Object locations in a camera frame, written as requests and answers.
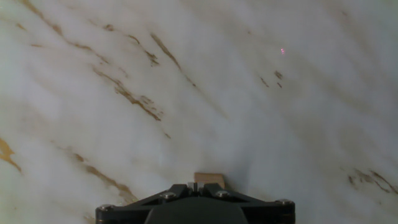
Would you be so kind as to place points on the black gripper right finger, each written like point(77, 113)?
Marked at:
point(270, 213)

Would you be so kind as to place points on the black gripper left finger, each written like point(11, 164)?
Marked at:
point(124, 213)

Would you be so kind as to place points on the small wooden block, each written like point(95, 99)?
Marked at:
point(210, 180)

